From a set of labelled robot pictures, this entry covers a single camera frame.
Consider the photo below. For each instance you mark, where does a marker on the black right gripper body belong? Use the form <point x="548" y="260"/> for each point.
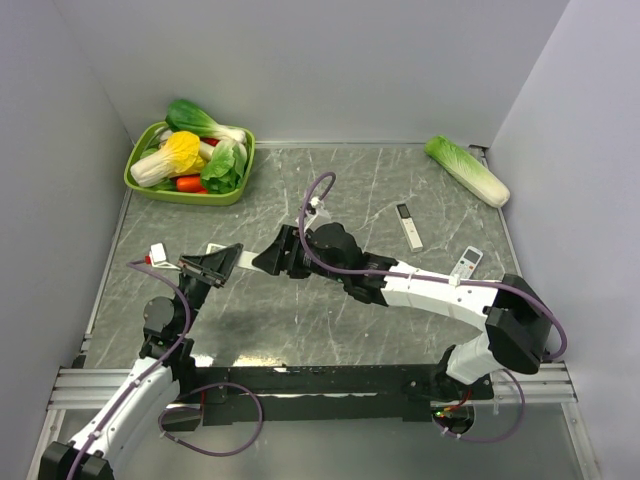
<point x="301" y="265"/>

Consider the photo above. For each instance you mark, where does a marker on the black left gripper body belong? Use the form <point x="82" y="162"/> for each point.
<point x="193" y="287"/>

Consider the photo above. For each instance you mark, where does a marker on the long white remote control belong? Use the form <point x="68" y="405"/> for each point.
<point x="245" y="260"/>

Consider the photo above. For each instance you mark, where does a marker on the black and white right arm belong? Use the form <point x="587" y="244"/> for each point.
<point x="513" y="327"/>

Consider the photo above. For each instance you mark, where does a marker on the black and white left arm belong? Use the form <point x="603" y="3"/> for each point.
<point x="163" y="370"/>

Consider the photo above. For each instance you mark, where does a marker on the slim white remote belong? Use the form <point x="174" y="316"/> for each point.
<point x="408" y="227"/>

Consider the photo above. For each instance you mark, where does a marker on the small white display remote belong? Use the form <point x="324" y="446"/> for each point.
<point x="467" y="264"/>

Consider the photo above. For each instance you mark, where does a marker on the orange toy carrot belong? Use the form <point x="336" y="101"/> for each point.
<point x="189" y="184"/>

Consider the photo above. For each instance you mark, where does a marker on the green leafy toy lettuce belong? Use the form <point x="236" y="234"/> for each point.
<point x="226" y="168"/>

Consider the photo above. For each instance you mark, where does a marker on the yellow toy napa cabbage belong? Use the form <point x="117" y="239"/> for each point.
<point x="180" y="155"/>

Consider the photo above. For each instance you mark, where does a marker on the red toy pepper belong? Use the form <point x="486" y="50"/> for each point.
<point x="210" y="141"/>

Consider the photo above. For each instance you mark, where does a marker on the green plastic basket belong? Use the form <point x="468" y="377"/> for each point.
<point x="152" y="139"/>

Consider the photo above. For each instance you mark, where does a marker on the toy bok choy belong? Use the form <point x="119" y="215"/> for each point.
<point x="184" y="115"/>

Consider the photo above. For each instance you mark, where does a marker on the green white napa cabbage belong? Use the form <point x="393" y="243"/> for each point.
<point x="468" y="171"/>

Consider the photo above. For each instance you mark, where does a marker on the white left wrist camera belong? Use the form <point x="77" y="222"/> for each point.
<point x="157" y="258"/>

